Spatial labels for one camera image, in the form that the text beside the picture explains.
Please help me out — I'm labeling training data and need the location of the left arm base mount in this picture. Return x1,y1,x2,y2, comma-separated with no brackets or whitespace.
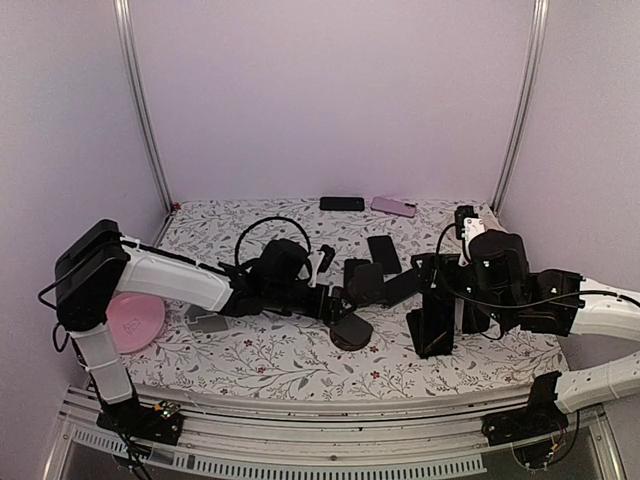
97,396,185,446

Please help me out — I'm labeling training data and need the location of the floral table mat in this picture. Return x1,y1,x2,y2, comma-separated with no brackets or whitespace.
123,199,567,401

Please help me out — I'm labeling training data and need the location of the black phone centre upper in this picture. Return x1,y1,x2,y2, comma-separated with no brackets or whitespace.
367,235,402,275

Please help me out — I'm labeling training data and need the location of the pink bowl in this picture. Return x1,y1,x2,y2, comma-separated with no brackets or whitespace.
106,293,165,354

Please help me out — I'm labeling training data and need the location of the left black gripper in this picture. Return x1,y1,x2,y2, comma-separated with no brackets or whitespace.
267,283,359,324

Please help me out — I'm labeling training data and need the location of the black folding phone stand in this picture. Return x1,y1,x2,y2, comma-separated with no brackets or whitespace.
406,309,455,359

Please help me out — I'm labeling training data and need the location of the black stand wooden base front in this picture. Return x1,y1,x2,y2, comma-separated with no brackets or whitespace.
329,314,373,351

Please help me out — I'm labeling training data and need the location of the blue phone under stand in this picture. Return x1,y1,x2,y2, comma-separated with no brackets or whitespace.
343,258,372,291

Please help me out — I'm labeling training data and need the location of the left aluminium frame post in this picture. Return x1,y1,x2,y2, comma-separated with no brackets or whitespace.
113,0,173,213

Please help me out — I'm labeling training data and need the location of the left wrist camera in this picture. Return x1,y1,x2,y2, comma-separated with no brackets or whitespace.
306,245,336,288

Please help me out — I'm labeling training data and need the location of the front aluminium rail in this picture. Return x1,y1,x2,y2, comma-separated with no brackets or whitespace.
47,389,621,480

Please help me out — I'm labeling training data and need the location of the aluminium frame post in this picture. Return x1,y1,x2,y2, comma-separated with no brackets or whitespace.
490,0,550,217
113,0,173,213

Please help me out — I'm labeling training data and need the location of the left black braided cable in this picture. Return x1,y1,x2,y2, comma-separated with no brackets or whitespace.
233,215,314,276

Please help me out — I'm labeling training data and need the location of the purple phone at back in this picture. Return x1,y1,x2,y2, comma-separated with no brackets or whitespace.
370,197,417,218

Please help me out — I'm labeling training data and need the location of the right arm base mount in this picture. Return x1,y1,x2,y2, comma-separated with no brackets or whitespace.
481,371,570,446

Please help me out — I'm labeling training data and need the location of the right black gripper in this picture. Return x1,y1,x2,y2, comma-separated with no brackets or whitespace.
412,252,511,325

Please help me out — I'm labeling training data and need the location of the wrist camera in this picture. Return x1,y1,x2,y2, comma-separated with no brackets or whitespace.
454,205,486,267
306,245,336,288

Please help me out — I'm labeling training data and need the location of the black phone front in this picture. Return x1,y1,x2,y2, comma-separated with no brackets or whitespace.
420,294,455,358

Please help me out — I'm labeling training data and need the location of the black phone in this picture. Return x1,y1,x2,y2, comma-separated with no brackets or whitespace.
420,294,455,358
367,235,402,275
319,196,365,212

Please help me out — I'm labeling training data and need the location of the silver phone stand left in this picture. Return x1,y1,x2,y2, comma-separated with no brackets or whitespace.
185,305,229,334

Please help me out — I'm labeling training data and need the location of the black phone at back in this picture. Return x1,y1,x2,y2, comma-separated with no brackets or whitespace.
319,196,365,212

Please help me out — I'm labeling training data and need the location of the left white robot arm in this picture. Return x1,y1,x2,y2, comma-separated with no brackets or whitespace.
37,219,372,434

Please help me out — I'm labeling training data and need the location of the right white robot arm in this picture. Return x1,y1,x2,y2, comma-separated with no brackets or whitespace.
407,229,639,436

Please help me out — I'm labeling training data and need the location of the right aluminium frame post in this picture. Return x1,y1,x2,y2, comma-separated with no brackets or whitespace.
490,0,550,217

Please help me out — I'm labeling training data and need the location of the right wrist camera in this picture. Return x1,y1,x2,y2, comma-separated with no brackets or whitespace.
454,205,486,267

